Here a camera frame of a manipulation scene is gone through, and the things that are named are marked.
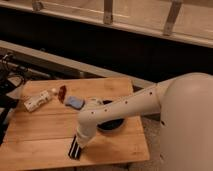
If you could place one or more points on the dark red small object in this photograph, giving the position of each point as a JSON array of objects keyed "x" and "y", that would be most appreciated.
[{"x": 62, "y": 93}]

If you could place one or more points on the clear plastic cup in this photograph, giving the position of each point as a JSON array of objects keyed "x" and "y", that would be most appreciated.
[{"x": 93, "y": 102}]

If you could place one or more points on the blue sponge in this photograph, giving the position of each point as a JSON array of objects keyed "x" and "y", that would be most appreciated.
[{"x": 74, "y": 102}]

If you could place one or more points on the black white striped eraser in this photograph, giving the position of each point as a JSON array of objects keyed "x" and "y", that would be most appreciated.
[{"x": 75, "y": 150}]

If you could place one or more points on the black round plate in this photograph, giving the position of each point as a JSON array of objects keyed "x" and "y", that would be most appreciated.
[{"x": 110, "y": 125}]

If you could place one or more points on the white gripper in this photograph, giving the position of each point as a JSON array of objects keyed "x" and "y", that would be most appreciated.
[{"x": 84, "y": 135}]

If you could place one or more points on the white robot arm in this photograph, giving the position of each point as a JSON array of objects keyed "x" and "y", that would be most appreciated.
[{"x": 185, "y": 104}]

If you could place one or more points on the black equipment at left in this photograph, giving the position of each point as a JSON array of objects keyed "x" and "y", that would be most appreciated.
[{"x": 12, "y": 80}]

